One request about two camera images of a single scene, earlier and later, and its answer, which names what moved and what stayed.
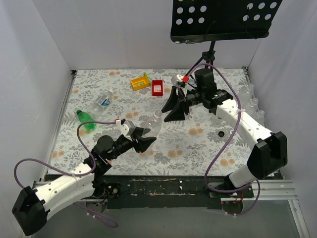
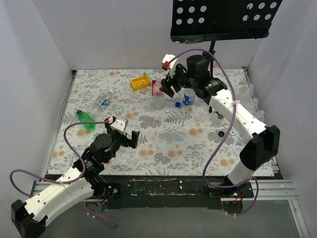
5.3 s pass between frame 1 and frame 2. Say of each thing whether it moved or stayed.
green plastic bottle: stayed
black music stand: stayed
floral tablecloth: stayed
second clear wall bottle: stayed
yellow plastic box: stayed
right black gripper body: moved
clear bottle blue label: stayed
